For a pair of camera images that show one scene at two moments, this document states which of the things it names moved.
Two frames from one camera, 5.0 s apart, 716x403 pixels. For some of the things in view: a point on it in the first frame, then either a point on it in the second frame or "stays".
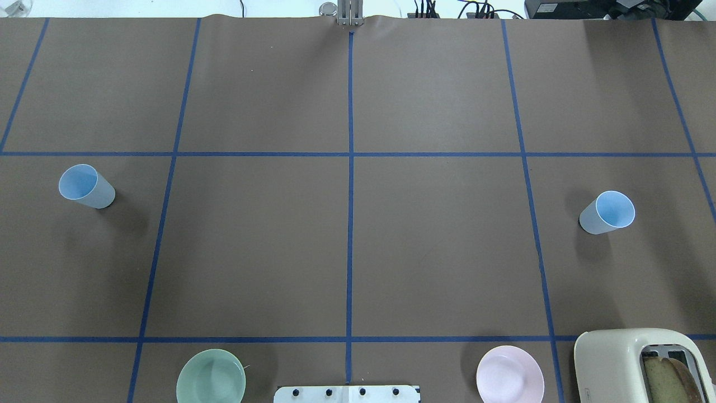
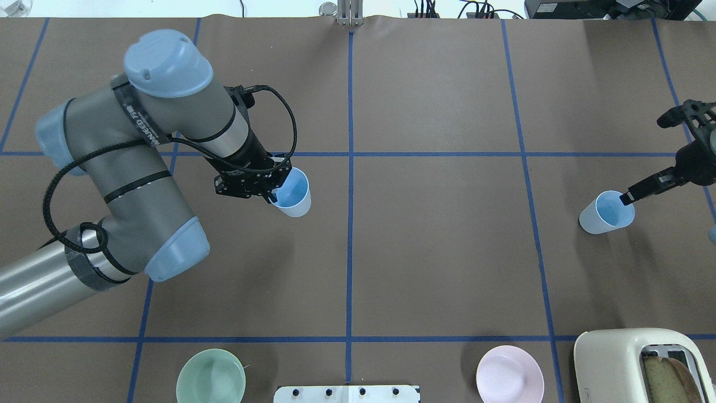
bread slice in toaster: x=669 y=382 stays
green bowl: x=212 y=376 stays
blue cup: x=609 y=210 stays
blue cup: x=84 y=183 → x=294 y=196
